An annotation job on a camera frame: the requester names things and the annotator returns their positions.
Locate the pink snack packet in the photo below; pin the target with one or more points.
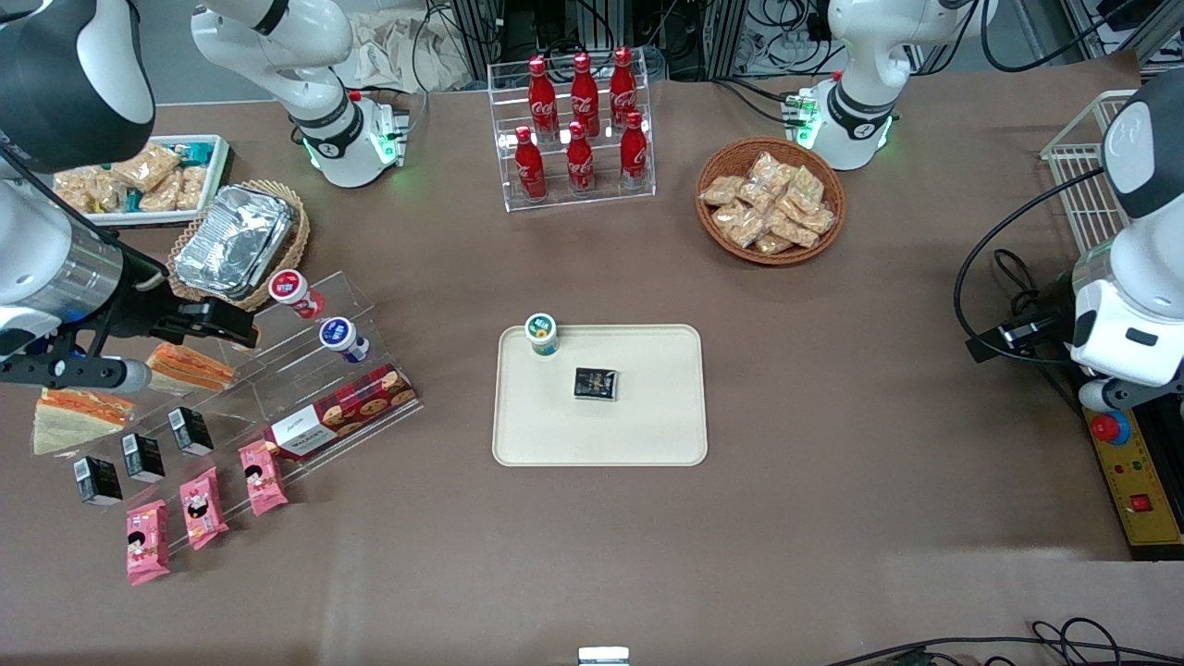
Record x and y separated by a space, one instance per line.
263 477
147 542
203 508

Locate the white plastic bin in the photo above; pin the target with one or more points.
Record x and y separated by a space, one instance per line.
217 176

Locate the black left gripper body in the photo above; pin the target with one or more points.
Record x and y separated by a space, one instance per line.
1053 305

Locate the oval wicker basket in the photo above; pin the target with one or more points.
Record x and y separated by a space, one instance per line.
294 240

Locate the black bar with grey end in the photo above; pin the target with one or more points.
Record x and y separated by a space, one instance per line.
65 372
1101 396

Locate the clear wrapped biscuit packet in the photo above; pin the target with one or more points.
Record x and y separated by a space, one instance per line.
721 191
767 168
773 244
729 217
794 229
818 220
746 232
755 196
804 188

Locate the red tartan cookie box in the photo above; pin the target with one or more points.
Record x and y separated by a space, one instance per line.
342 412

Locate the clear acrylic bottle rack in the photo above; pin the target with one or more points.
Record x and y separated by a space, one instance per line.
601 199

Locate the red cola bottle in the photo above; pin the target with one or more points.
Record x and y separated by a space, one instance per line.
622 88
530 168
542 97
584 91
579 162
634 154

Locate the aluminium foil container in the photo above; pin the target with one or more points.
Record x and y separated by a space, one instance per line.
231 242

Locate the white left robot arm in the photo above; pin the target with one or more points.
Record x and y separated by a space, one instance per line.
860 55

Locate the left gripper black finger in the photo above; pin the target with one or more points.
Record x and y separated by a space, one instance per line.
1004 340

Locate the small silver metal object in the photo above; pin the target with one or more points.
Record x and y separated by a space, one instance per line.
604 656

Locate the triangular sandwich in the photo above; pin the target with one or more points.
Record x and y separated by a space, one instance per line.
190 368
79 424

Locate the small black carton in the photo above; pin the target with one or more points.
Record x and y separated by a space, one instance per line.
144 457
596 384
191 431
97 481

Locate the cream plastic serving tray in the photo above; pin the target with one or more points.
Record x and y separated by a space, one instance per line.
647 425

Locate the clear wrapped cracker packet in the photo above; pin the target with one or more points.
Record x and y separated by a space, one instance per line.
74 191
161 196
191 189
109 193
146 166

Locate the yellow black control box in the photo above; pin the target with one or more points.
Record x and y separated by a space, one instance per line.
1133 481

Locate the brown table cover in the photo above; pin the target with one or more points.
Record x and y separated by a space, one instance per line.
879 518

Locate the blue lid yogurt cup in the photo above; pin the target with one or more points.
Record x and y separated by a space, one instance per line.
342 338

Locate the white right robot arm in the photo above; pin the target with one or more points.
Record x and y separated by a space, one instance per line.
287 65

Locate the round wicker basket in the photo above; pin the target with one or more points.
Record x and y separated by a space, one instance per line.
717 157

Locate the clear acrylic stepped display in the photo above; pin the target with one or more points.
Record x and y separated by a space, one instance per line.
305 388

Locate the teal snack packet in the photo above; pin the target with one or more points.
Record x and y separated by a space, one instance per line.
196 149

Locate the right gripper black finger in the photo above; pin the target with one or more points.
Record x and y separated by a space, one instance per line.
217 331

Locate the green lid yogurt cup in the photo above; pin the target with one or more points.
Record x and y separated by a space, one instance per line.
542 333

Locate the aluminium frame structure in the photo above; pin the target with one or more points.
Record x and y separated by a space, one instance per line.
703 37

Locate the red lid yogurt cup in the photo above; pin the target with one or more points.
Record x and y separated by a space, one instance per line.
294 291

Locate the beige crumpled cloth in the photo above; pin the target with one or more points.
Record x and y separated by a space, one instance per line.
407 51

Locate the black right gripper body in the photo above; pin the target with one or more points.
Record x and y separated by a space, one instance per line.
148 298

